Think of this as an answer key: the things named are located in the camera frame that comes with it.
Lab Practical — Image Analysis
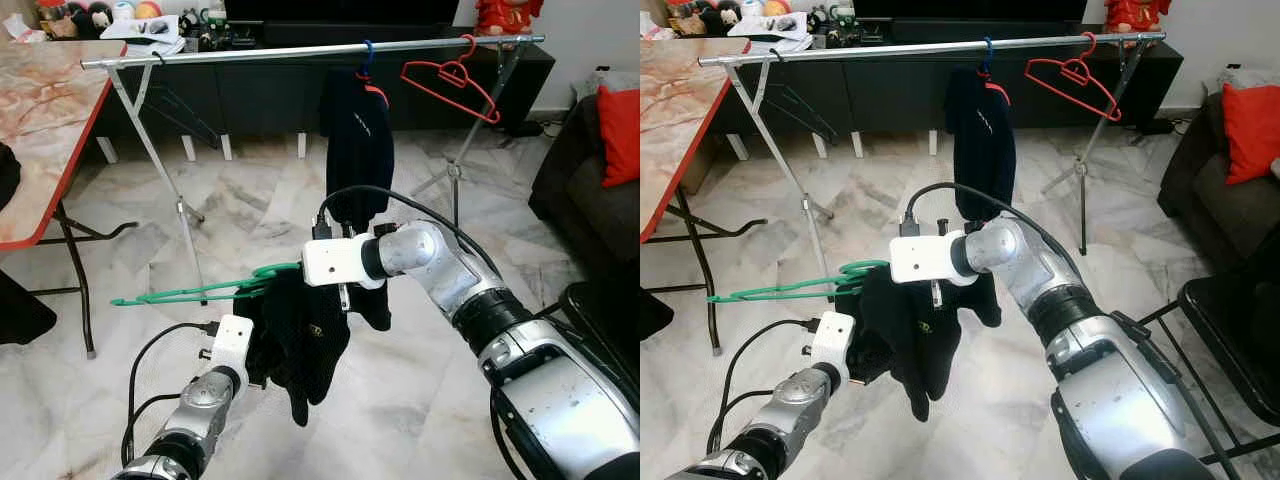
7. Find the black t-shirt with red collar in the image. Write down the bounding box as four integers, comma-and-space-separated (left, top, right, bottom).
845, 265, 963, 423
235, 270, 353, 429

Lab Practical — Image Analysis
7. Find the green plastic hanger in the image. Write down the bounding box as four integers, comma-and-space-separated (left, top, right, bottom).
110, 262, 306, 307
706, 260, 891, 303

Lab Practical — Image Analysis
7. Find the blue and red hanger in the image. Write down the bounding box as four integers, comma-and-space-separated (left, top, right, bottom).
355, 40, 389, 106
975, 37, 1011, 104

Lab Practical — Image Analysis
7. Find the red plastic hanger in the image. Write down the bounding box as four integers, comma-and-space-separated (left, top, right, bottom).
400, 35, 501, 125
1024, 32, 1121, 123

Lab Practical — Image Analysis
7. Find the black garment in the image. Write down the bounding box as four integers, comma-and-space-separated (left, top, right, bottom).
0, 143, 59, 346
640, 288, 674, 343

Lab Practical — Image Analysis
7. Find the navy blue t-shirt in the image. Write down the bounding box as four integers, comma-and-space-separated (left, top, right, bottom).
320, 65, 396, 333
943, 62, 1018, 329

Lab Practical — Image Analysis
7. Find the black folding chair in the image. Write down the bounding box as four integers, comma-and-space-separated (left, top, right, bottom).
555, 280, 641, 401
1140, 275, 1280, 466

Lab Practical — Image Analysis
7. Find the silver metal clothes rack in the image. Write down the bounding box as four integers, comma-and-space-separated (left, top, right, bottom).
698, 30, 1167, 301
80, 35, 547, 306

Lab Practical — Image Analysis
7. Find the marble pattern folding table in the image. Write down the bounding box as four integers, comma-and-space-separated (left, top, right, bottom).
0, 38, 141, 359
640, 38, 751, 356

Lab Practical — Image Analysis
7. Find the dark brown sofa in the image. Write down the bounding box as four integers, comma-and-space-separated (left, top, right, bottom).
1158, 90, 1280, 271
528, 95, 641, 271

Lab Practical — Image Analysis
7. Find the red cushion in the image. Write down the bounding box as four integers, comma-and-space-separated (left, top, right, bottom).
1222, 82, 1280, 186
597, 85, 641, 189

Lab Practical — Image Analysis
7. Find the white paper stack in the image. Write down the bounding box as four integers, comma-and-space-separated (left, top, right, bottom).
728, 10, 813, 53
100, 12, 186, 56

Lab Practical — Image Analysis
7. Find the black television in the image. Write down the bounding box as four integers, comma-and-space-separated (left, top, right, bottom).
225, 0, 461, 26
850, 0, 1086, 23

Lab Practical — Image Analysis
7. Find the black plush toy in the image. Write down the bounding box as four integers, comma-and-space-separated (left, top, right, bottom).
65, 0, 111, 39
693, 0, 739, 36

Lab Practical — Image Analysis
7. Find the red laughing buddha statue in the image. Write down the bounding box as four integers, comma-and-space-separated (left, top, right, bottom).
475, 0, 546, 36
1103, 0, 1173, 33

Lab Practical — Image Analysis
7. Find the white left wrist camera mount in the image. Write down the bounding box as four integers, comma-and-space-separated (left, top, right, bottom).
808, 312, 856, 376
208, 315, 254, 379

